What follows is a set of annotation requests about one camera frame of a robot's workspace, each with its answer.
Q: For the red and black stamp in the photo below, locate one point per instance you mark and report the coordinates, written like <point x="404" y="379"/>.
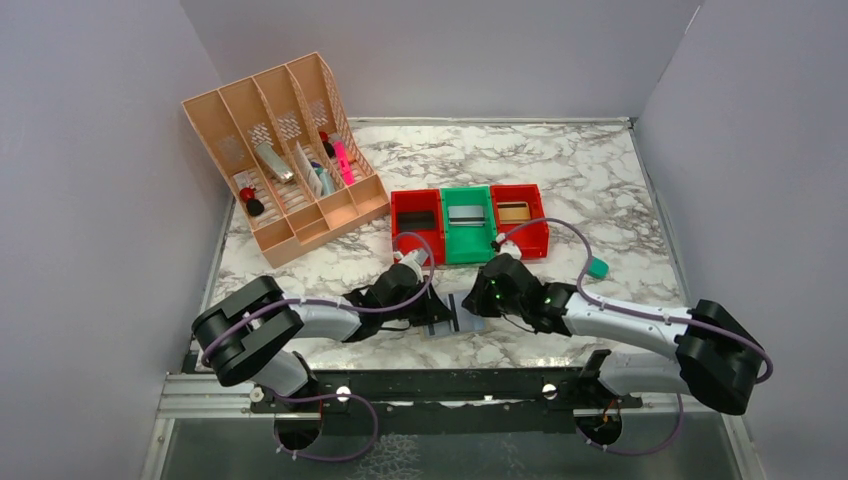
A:
<point x="253" y="206"/>

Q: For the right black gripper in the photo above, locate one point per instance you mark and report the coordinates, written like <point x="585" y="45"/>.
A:
<point x="481" y="296"/>

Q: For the black mounting rail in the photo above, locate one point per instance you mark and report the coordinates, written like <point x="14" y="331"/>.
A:
<point x="447" y="401"/>

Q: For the grey card in bin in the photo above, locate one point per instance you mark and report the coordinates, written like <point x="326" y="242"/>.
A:
<point x="466" y="215"/>

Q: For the green bin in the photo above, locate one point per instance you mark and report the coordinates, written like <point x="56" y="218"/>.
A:
<point x="463" y="244"/>

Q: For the gold credit card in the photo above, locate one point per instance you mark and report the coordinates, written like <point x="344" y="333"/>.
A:
<point x="513" y="213"/>

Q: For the pink highlighter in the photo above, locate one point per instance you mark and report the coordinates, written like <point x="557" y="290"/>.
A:
<point x="343" y="162"/>

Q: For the beige card holder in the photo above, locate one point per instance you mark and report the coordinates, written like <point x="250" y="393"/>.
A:
<point x="441" y="328"/>

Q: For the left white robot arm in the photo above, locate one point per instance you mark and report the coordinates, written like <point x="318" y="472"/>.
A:
<point x="243" y="337"/>

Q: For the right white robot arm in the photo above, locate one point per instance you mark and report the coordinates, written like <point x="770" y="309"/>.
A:
<point x="703" y="351"/>

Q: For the black card in bin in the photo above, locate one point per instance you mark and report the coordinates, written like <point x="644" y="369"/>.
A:
<point x="416" y="221"/>

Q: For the silver stapler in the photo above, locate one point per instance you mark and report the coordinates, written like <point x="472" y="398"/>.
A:
<point x="269" y="156"/>

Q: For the teal eraser block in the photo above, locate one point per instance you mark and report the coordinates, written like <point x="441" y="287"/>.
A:
<point x="598" y="269"/>

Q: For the peach desk file organizer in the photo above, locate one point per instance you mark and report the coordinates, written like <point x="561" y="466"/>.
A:
<point x="296" y="107"/>

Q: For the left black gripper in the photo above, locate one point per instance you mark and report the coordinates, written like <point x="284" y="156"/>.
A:
<point x="427" y="304"/>

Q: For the right red bin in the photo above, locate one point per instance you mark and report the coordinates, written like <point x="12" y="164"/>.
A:
<point x="533" y="240"/>

